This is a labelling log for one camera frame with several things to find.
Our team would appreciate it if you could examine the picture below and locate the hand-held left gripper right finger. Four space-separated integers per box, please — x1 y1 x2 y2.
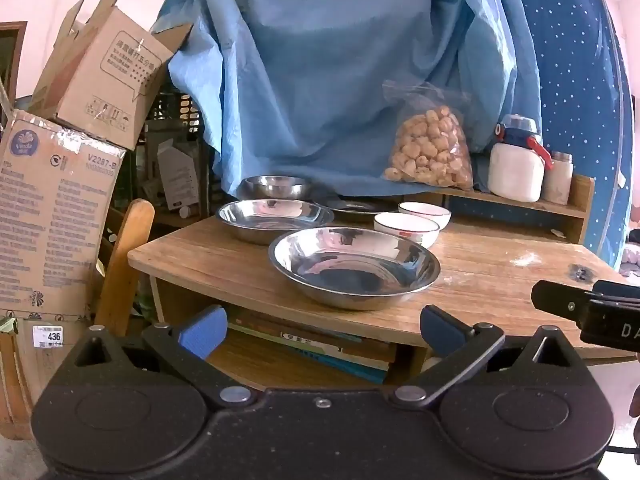
392 305 576 408

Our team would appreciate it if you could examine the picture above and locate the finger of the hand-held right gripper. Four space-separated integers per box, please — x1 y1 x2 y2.
531 280 640 332

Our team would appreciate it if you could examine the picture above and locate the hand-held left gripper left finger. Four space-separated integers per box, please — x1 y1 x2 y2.
72 305 256 408

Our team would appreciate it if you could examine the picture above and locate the large deep steel plate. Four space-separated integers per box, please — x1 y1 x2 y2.
268 226 442 311

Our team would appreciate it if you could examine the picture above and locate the white bowl red rim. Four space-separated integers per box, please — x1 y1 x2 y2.
373 212 441 249
398 201 452 231

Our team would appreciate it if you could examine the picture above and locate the wide steel plate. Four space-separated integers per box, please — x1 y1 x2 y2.
215 198 335 246

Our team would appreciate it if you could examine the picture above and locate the steel bowl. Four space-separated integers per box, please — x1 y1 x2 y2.
241 175 314 201

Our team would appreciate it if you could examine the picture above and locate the wooden desk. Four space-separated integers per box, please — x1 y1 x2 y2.
127 173 640 392

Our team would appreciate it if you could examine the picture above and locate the pile of clothes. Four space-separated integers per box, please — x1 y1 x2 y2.
621 241 640 277

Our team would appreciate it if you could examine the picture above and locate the blue book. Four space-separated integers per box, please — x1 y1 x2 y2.
295 347 392 386

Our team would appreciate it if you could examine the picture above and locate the wooden desk shelf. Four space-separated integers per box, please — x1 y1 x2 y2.
434 173 596 247

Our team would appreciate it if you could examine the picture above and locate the wooden chair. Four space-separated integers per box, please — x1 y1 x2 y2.
94 198 156 337

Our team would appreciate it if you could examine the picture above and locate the stack of books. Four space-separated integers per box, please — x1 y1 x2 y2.
227 306 399 364

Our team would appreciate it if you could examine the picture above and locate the white thermos cup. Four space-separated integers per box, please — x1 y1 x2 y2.
542 150 574 206

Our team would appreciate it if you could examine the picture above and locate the white jug blue lid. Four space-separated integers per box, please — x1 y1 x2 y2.
487 114 555 204

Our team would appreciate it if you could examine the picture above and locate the clear bag of snacks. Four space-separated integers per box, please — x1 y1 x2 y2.
381 80 474 191

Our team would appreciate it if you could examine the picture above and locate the large printed cardboard box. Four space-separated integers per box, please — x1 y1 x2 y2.
0 108 127 322

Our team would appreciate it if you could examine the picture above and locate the black plastic crate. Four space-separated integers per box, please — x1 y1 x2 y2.
134 86 212 222

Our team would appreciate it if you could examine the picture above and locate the blue white-dotted curtain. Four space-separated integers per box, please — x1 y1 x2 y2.
500 0 640 272

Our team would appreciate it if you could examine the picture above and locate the open brown cardboard box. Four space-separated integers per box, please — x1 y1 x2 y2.
29 0 195 152

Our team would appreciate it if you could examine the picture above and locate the light blue cloth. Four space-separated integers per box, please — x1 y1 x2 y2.
152 0 544 199

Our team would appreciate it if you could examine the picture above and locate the dark wooden door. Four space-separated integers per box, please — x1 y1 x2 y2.
0 20 29 128

